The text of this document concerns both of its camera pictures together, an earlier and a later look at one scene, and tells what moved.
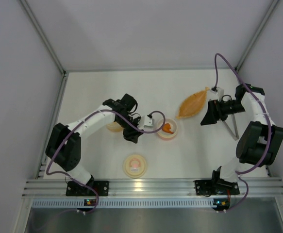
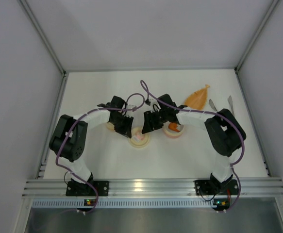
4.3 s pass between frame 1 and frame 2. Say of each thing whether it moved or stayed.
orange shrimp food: moved
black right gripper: moved
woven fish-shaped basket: stayed
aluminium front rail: stayed
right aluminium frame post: stayed
